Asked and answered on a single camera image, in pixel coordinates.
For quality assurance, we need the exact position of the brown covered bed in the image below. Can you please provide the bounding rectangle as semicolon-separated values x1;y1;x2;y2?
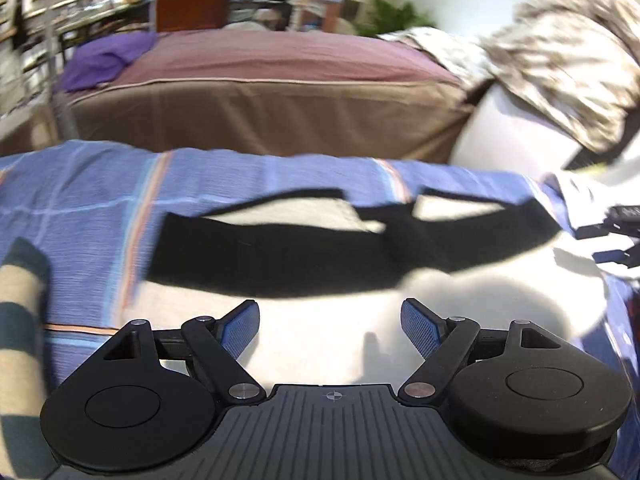
50;29;476;164

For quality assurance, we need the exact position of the purple cloth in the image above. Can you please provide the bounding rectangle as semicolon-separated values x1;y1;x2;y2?
59;32;157;93

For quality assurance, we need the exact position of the dark wooden cabinet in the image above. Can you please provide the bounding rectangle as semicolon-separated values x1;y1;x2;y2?
225;0;351;34

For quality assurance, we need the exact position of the cluttered table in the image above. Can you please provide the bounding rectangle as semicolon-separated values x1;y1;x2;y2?
0;0;152;111

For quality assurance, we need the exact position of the green striped cream garment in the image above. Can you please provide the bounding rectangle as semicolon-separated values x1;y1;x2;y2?
0;237;52;480

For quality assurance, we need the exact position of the floral beige quilt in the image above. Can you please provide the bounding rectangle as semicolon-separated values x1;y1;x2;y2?
377;0;640;155

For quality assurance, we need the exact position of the white sweater with black trim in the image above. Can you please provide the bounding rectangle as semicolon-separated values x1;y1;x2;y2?
122;187;621;397

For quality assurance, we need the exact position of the metal pole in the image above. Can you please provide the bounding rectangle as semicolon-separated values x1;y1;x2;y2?
45;25;77;139

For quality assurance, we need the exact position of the white pillow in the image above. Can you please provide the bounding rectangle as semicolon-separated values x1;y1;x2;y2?
447;82;585;182

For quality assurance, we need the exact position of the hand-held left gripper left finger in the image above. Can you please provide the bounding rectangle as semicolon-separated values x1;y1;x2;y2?
102;299;267;404

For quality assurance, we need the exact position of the blue plaid bedsheet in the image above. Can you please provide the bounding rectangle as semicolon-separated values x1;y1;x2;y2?
0;140;640;463

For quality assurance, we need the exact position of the green potted plant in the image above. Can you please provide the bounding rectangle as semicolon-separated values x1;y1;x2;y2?
357;0;437;39

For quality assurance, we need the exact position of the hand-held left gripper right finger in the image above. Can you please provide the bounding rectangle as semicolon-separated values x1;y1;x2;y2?
398;297;562;407

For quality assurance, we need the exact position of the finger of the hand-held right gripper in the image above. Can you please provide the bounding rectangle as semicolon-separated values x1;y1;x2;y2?
574;204;640;240
594;246;640;272

